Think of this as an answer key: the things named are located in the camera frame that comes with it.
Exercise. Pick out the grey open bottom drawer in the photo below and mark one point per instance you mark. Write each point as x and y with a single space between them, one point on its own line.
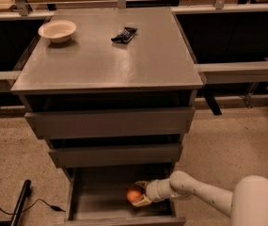
97 197

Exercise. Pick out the black table leg bracket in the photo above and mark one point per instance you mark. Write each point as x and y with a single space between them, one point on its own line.
211 102

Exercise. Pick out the grey top drawer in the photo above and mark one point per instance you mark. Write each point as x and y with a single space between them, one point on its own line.
111 123

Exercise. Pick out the grey middle drawer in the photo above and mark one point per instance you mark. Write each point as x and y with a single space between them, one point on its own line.
115 155

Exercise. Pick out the black floor bar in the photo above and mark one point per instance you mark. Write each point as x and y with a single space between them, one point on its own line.
19 207

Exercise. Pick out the black snack packet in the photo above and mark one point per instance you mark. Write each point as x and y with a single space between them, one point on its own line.
125 35

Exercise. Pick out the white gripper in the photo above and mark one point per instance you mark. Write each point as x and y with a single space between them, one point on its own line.
151 190

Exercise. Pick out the grey right shelf rail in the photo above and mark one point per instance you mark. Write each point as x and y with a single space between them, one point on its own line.
227 73

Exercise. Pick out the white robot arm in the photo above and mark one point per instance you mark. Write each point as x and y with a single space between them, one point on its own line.
246 205

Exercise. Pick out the orange fruit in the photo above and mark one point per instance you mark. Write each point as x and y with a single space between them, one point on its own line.
133 194

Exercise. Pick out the grey drawer cabinet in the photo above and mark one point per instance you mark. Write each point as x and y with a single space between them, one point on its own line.
89 72

